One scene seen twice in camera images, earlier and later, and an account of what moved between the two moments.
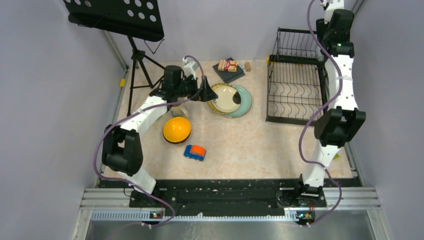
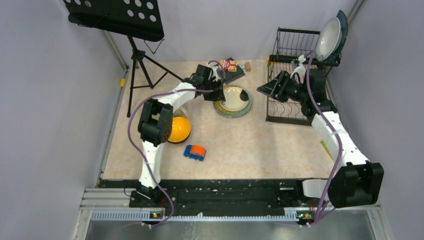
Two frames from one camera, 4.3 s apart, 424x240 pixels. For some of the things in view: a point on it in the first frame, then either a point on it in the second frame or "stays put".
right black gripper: [320, 26] to [276, 87]
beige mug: [179, 111] stays put
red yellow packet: [227, 65] stays put
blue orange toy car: [195, 152] stays put
